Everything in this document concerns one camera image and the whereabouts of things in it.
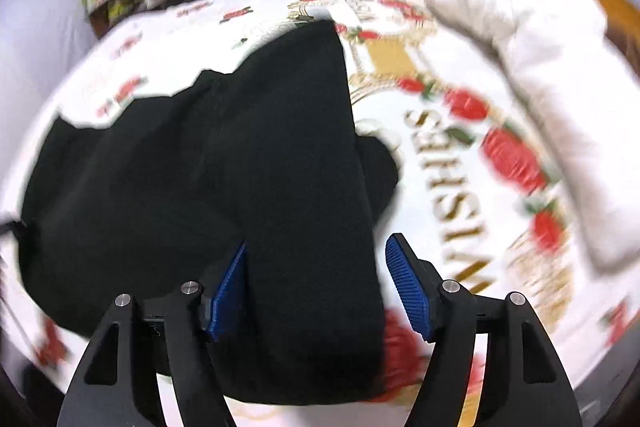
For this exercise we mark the white quilt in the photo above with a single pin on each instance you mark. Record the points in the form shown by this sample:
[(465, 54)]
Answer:
[(550, 77)]

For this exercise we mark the floral printed bed sheet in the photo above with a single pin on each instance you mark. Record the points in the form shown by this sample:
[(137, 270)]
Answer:
[(450, 147)]

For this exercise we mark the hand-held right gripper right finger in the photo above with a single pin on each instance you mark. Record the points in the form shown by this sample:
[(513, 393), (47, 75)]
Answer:
[(412, 289)]

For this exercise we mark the black garment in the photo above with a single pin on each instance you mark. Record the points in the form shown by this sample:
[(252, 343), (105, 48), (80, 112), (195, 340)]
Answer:
[(225, 207)]

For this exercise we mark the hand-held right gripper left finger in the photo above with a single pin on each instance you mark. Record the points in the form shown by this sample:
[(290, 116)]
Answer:
[(227, 294)]

